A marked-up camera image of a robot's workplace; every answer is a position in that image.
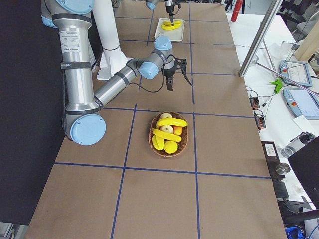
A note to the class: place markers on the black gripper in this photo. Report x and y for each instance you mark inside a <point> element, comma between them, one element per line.
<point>169,73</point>
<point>170,7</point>

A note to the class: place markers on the yellow banana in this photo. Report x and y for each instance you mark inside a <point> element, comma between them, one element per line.
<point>170,28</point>
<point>165,135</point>
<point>171,121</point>
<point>166,23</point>

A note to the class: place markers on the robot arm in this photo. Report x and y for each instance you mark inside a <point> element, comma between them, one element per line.
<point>151,4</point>
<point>82,122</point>

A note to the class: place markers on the brown wicker basket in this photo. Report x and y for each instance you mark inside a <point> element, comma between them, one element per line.
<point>181,145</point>

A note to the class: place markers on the cream bear tray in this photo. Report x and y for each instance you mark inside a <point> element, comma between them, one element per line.
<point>174,35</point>

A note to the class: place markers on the red cylinder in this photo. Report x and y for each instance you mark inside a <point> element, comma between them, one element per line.
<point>236,10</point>

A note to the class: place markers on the yellow starfruit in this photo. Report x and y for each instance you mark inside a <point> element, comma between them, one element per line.
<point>158,142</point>

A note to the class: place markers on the yellow lemon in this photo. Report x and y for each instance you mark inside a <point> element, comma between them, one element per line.
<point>170,147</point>

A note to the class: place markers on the blue teach pendant far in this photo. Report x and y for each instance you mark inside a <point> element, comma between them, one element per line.
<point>297,71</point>

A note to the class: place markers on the blue teach pendant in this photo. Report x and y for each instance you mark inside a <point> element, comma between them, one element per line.
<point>297,71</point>
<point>300,102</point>

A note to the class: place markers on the blue teach pendant near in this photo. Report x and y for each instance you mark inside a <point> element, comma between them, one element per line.
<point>300,102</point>

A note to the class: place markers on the long reacher grabber tool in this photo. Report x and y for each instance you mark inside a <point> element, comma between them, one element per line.
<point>288,79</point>

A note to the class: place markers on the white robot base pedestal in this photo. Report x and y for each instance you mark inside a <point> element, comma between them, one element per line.
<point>113,59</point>

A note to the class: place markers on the aluminium frame post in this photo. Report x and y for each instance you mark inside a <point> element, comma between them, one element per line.
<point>259,37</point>

